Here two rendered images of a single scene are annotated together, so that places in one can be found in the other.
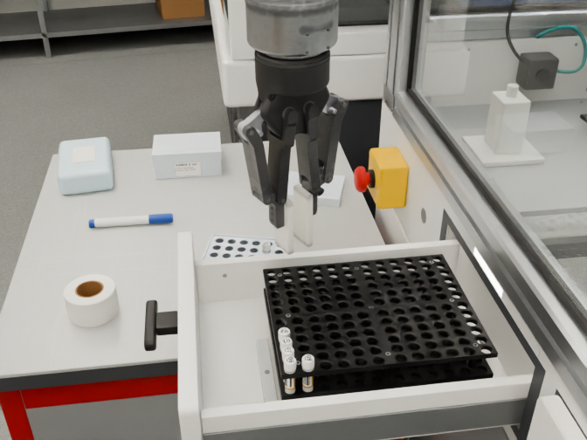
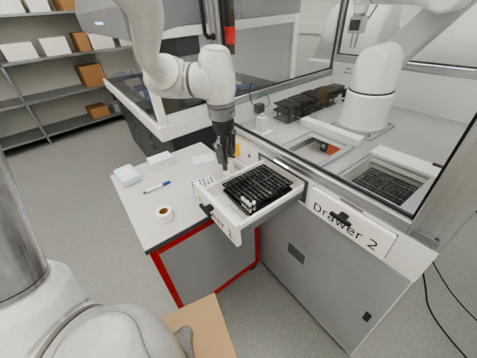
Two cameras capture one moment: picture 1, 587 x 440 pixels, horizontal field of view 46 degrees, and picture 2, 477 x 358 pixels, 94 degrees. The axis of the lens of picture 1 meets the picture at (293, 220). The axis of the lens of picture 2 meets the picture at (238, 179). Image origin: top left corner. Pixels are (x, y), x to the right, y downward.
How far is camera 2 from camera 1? 0.28 m
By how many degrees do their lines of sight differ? 21
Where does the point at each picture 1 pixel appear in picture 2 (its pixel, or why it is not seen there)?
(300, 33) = (229, 114)
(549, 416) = (316, 191)
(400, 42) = not seen: hidden behind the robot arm
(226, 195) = (180, 169)
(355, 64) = (198, 118)
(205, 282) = not seen: hidden behind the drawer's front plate
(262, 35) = (218, 116)
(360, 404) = (271, 207)
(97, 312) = (170, 217)
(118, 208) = (148, 185)
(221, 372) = not seen: hidden behind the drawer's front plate
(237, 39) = (160, 119)
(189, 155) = (162, 160)
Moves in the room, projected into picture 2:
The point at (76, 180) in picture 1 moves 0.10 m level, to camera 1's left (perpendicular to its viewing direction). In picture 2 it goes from (129, 180) to (108, 187)
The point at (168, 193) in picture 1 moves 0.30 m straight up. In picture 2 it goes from (161, 175) to (143, 123)
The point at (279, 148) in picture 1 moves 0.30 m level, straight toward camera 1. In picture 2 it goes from (224, 148) to (275, 195)
